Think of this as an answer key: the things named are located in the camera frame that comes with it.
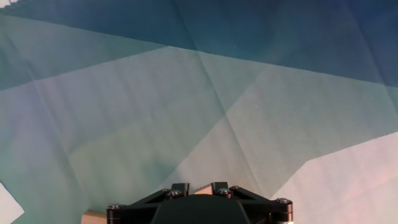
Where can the blue teal white tablecloth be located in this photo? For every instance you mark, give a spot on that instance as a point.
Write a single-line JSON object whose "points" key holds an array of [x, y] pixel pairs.
{"points": [[186, 93]]}

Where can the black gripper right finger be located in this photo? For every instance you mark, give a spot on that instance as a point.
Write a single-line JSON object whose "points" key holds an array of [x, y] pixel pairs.
{"points": [[264, 205]]}

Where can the light wooden Jenga block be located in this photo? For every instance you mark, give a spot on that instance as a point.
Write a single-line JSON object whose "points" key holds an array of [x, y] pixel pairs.
{"points": [[93, 218], [203, 189]]}

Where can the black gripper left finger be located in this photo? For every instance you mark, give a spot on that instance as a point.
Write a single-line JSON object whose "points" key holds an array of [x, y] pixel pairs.
{"points": [[140, 202]]}

